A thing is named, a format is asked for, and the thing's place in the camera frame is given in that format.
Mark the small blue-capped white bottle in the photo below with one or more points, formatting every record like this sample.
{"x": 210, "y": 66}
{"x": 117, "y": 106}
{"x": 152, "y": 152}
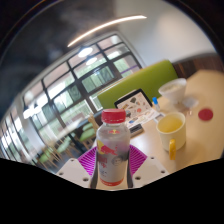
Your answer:
{"x": 156, "y": 104}

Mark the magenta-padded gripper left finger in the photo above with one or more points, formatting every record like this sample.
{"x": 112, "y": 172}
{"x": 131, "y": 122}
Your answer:
{"x": 86, "y": 161}

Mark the wooden chairs with green seats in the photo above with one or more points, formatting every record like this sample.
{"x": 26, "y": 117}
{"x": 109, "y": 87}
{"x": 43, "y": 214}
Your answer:
{"x": 85, "y": 133}

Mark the white ceramic bowl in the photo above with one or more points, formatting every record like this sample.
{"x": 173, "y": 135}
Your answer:
{"x": 172, "y": 91}

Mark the black tablet with stickers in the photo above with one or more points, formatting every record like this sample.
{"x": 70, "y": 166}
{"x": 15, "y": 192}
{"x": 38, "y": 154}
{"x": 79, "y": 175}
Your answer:
{"x": 135, "y": 105}

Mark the green upholstered bench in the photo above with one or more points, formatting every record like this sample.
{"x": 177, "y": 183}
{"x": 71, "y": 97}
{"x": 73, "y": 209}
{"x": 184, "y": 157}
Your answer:
{"x": 140, "y": 83}

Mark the red-capped clear drink bottle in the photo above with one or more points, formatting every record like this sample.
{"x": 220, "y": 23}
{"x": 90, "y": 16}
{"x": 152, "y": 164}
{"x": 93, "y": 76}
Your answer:
{"x": 112, "y": 150}

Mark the white paper napkin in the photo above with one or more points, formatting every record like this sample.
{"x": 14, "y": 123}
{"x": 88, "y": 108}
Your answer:
{"x": 190, "y": 102}

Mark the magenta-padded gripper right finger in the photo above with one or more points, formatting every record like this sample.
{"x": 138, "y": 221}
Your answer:
{"x": 137, "y": 160}

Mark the flat round red coaster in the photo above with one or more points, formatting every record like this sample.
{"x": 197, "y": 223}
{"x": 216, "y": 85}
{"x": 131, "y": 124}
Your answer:
{"x": 205, "y": 114}

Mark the long curved linear light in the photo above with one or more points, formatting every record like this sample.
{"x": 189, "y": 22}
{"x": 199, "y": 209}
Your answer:
{"x": 106, "y": 26}

